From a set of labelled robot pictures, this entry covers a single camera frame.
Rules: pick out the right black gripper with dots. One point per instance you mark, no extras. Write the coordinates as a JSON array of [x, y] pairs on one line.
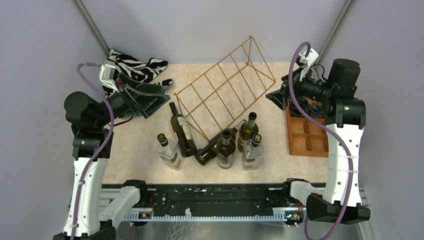
[[279, 97]]

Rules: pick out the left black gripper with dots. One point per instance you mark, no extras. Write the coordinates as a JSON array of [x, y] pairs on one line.
[[146, 104]]

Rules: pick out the olive green wine bottle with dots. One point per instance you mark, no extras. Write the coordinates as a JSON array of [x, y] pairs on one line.
[[247, 130]]

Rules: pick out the clear square liquor bottle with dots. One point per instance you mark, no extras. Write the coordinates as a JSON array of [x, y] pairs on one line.
[[252, 153]]

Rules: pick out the brown wine bottle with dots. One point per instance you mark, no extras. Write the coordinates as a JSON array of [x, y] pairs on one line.
[[226, 147]]

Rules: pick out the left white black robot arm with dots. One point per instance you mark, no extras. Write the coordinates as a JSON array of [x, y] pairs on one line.
[[92, 124]]

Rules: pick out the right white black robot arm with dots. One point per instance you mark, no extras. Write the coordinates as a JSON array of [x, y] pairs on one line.
[[344, 123]]

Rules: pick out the dark bottle leaning on rack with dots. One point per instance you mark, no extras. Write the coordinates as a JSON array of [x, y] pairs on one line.
[[181, 128]]

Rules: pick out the clear liquor bottle left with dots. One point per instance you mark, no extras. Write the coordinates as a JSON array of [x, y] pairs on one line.
[[169, 151]]

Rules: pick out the dark bottle lying down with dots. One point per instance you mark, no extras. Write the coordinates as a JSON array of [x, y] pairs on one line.
[[208, 152]]

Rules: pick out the zebra striped cloth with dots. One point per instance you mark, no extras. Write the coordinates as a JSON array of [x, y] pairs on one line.
[[133, 68]]

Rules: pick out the dark rolled tie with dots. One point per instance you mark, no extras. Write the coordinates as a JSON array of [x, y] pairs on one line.
[[311, 108]]

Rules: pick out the wooden compartment tray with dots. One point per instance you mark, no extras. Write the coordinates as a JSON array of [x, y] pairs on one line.
[[305, 138]]

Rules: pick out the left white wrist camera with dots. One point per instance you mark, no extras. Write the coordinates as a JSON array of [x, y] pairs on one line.
[[107, 71]]

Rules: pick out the gold wire wine rack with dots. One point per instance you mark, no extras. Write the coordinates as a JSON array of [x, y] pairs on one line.
[[226, 90]]

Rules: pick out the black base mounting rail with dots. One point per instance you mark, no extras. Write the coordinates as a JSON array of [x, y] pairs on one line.
[[236, 202]]

